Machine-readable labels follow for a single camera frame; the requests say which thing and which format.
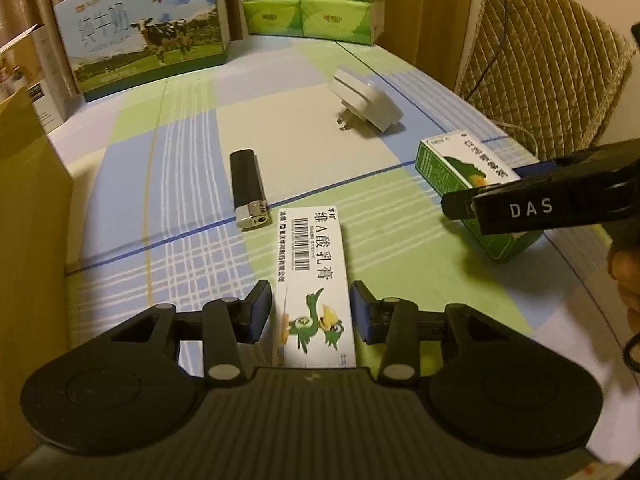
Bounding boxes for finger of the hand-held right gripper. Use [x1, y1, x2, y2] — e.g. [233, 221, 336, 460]
[517, 157, 568, 180]
[441, 187, 482, 222]

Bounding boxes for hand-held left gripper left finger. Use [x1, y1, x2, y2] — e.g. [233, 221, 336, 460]
[111, 280, 274, 387]

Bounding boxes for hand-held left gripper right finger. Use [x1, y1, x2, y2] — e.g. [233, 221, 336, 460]
[349, 280, 482, 387]

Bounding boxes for green medicine box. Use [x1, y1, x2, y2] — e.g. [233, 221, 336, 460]
[416, 131, 549, 264]

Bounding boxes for white ointment box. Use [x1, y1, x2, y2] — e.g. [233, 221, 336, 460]
[274, 205, 357, 369]

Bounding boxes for cardboard box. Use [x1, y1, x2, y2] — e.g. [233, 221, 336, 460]
[0, 87, 76, 411]

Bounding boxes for person's right hand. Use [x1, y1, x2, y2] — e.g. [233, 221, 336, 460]
[606, 244, 640, 312]

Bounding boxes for chair with quilted cover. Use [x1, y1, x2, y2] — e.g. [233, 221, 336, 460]
[454, 0, 638, 158]

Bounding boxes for black lighter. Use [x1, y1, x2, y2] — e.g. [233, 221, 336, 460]
[229, 149, 269, 233]

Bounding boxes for white plug adapter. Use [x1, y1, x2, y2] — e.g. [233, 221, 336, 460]
[329, 65, 404, 134]

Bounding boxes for wooden door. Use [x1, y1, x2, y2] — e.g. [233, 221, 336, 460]
[370, 0, 477, 92]

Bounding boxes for plaid tablecloth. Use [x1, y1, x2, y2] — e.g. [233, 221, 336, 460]
[45, 35, 626, 461]

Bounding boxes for stack of green tissue packs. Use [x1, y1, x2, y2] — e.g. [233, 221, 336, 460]
[234, 0, 387, 46]

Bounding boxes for blue milk carton box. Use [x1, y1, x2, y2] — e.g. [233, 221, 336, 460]
[52, 0, 233, 103]

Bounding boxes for small white product box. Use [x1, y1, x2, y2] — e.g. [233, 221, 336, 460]
[0, 25, 66, 133]

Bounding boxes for white cable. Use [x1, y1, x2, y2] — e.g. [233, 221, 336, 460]
[500, 119, 540, 157]

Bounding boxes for black charger cable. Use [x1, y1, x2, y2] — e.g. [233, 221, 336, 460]
[467, 0, 516, 102]

